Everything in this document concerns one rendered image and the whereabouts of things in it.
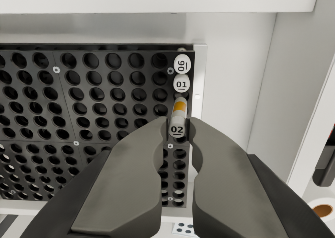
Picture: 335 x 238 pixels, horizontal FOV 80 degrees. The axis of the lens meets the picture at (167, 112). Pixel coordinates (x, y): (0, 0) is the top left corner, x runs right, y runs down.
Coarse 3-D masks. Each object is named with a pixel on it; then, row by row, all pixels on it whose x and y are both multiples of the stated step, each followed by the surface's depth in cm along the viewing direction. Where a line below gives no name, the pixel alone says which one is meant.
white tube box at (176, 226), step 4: (172, 224) 44; (176, 224) 42; (180, 224) 42; (184, 224) 42; (188, 224) 41; (192, 224) 41; (172, 228) 43; (176, 228) 42; (180, 228) 43; (184, 228) 42; (188, 228) 42; (192, 228) 42; (172, 232) 42; (176, 232) 43; (180, 232) 43; (184, 232) 43; (188, 232) 43; (192, 232) 43; (188, 236) 43; (192, 236) 43; (196, 236) 43
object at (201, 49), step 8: (200, 48) 20; (200, 56) 20; (200, 64) 21; (200, 72) 21; (200, 80) 21; (200, 88) 22; (200, 96) 22; (192, 104) 23; (200, 104) 23; (192, 112) 23; (200, 112) 23
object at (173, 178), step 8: (176, 56) 15; (192, 56) 15; (192, 64) 16; (176, 72) 16; (192, 72) 16; (192, 80) 16; (192, 88) 16; (192, 96) 17; (176, 144) 19; (184, 144) 19; (176, 160) 20; (184, 160) 20; (176, 168) 21; (184, 168) 20; (176, 176) 22; (184, 176) 21; (176, 184) 22; (184, 184) 22; (184, 192) 22; (184, 200) 23
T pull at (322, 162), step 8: (328, 144) 17; (328, 152) 17; (320, 160) 18; (328, 160) 18; (320, 168) 18; (328, 168) 18; (312, 176) 20; (320, 176) 19; (328, 176) 18; (320, 184) 19; (328, 184) 19
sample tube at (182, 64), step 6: (180, 48) 18; (180, 54) 15; (174, 60) 15; (180, 60) 14; (186, 60) 14; (174, 66) 14; (180, 66) 14; (186, 66) 14; (180, 72) 15; (186, 72) 15
